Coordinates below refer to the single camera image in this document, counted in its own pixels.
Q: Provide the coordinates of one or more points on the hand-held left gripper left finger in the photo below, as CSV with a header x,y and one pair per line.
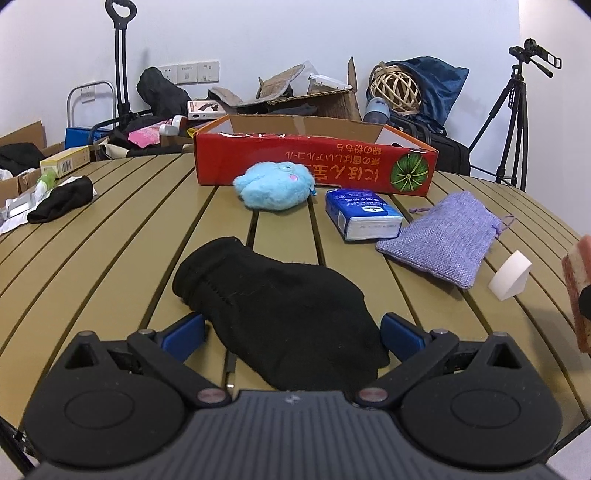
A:
x,y
187,334

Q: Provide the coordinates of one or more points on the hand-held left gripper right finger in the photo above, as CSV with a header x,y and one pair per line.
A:
x,y
401,334

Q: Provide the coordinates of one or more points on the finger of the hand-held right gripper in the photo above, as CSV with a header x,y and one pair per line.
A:
x,y
586,302

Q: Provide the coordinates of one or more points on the brown scouring sponge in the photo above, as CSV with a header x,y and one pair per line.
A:
x,y
572,277

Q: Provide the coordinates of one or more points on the white wedge sponge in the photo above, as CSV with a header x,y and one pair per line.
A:
x,y
508,277

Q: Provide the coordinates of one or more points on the black knit glove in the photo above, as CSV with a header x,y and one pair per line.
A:
x,y
62,201
277,304

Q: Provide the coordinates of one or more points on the blue tissue pack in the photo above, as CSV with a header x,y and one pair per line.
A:
x,y
355,207

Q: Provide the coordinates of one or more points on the tan slatted folding table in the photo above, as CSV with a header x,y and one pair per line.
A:
x,y
115,258

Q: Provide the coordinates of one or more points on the purple burlap pouch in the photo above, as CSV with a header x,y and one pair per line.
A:
x,y
438,235

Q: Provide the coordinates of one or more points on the light blue plush toy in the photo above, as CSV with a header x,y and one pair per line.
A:
x,y
272,184

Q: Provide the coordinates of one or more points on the red printed cardboard box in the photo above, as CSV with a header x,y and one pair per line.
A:
x,y
240,157

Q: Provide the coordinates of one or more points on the black tripod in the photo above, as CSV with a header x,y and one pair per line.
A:
x,y
510,115

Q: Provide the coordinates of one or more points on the pink packet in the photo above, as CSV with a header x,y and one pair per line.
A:
x,y
145,137

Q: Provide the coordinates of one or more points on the white tube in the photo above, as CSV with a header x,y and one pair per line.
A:
x,y
173,125

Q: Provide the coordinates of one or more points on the green white packet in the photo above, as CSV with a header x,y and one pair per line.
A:
x,y
46,179

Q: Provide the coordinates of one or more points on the white plastic package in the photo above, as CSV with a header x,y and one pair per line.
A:
x,y
16,210

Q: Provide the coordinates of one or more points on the yellow carton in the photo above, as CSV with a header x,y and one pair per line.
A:
x,y
64,159

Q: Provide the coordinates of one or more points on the blue crate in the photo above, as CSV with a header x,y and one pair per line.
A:
x,y
78,137

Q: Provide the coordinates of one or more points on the blue lidded bottle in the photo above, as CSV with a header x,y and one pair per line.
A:
x,y
375,110

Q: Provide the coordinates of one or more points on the small white black box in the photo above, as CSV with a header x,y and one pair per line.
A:
x,y
205,108

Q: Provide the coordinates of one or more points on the open brown cardboard box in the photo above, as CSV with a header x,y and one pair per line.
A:
x,y
337,104

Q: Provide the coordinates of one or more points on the grey felt slipper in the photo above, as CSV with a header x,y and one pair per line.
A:
x,y
281,83
226,97

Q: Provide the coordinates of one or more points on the black cloth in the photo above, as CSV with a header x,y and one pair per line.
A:
x,y
21,157

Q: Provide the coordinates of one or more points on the black bag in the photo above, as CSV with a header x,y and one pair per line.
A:
x,y
159,92

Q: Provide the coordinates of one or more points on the wicker ball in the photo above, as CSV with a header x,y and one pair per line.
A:
x,y
397,90

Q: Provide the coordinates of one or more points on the dark blue velvet bag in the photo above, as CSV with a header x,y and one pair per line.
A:
x,y
438,87

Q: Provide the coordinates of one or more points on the plain brown cardboard box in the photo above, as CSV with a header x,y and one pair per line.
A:
x,y
27,134

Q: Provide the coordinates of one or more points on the clear plastic box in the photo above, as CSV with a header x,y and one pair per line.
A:
x,y
328,82

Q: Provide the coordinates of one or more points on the silver folding trolley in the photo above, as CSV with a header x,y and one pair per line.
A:
x,y
90,85

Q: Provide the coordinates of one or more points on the white wall socket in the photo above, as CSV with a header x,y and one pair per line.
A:
x,y
168,74
188,72
208,70

